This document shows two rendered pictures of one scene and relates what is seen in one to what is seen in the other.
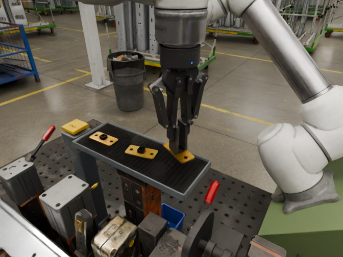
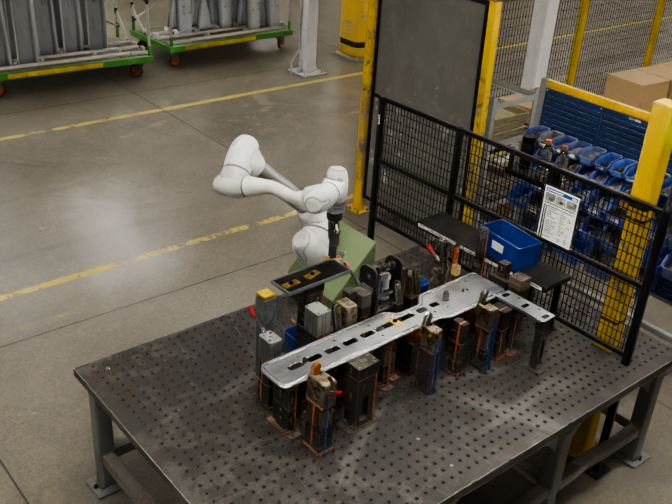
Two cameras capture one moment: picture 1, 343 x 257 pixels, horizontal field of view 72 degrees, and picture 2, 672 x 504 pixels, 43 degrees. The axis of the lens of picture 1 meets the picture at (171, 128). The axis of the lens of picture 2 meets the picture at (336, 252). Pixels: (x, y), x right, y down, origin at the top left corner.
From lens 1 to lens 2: 3.69 m
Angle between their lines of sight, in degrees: 64
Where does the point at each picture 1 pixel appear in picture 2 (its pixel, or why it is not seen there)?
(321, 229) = (355, 267)
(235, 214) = not seen: hidden behind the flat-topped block
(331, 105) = not seen: hidden behind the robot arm
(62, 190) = (317, 308)
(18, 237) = (320, 345)
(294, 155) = (322, 243)
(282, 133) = (311, 234)
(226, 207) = (291, 314)
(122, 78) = not seen: outside the picture
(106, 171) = (203, 367)
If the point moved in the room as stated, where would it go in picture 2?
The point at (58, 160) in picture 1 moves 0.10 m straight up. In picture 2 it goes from (160, 398) to (159, 380)
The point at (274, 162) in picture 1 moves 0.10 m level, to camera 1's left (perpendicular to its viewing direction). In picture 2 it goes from (317, 253) to (311, 262)
